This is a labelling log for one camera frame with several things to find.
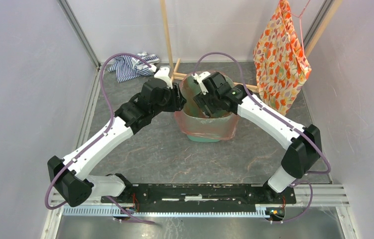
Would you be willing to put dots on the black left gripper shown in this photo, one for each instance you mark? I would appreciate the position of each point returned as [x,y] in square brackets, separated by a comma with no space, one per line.
[178,100]

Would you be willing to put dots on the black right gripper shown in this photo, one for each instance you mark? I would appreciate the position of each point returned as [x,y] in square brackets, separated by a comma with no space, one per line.
[201,100]

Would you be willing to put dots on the red plastic trash bag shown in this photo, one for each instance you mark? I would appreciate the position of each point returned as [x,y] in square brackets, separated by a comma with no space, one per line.
[206,128]

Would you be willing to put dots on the green plastic trash bin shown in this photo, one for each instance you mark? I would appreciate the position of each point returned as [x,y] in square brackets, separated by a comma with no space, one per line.
[203,137]

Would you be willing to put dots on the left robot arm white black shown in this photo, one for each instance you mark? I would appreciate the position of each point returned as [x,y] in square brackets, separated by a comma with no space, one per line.
[70,175]

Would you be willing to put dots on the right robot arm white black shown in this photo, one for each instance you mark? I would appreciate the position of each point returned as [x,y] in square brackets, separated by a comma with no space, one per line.
[302,143]

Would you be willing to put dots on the blue white striped cloth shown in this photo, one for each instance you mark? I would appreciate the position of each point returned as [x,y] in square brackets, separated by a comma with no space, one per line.
[127,67]

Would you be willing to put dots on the floral orange cloth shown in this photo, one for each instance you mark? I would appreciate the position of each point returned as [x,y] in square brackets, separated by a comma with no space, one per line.
[281,64]

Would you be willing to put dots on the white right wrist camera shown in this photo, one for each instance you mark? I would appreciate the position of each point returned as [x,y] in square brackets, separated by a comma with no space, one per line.
[199,80]

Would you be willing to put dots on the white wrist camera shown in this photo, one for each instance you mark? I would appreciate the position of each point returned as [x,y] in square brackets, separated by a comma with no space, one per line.
[199,80]
[164,73]

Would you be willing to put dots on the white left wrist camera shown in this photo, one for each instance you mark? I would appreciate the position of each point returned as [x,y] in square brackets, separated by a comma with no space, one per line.
[164,73]

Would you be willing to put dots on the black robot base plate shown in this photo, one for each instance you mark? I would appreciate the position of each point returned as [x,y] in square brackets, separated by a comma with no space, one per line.
[202,198]

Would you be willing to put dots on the pink wire hanger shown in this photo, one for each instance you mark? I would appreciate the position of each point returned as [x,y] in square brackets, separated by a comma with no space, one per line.
[300,16]

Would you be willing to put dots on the slotted cable duct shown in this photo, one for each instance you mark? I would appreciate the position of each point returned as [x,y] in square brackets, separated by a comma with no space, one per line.
[114,211]

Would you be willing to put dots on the left aluminium corner post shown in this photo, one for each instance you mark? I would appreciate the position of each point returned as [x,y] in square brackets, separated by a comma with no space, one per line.
[65,6]

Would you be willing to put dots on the aluminium corner post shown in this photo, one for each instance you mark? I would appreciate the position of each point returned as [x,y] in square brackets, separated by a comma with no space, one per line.
[316,28]
[65,6]

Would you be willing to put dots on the right aluminium corner post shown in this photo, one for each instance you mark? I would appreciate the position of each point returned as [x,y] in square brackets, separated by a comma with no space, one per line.
[316,28]

